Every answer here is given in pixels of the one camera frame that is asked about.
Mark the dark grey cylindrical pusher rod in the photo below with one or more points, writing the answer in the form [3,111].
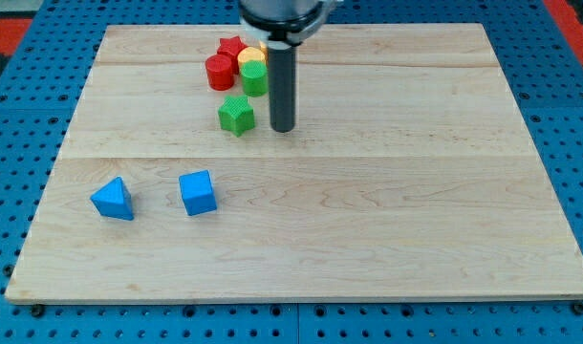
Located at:
[282,88]

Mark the blue cube block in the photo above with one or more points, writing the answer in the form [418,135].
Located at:
[197,193]

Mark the yellow block behind rod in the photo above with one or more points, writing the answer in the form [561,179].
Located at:
[264,49]

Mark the yellow cylinder block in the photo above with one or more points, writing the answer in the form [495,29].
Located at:
[250,54]

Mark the green cylinder block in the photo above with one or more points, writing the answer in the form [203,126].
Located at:
[254,75]

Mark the red star block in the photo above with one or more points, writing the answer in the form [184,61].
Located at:
[231,47]

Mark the red cylinder block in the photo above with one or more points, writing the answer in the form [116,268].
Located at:
[219,72]

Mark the green star block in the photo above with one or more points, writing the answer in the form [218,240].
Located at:
[236,115]

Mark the light wooden board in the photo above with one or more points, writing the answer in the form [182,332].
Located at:
[410,176]

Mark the blue triangular prism block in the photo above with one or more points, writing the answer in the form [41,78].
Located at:
[113,200]

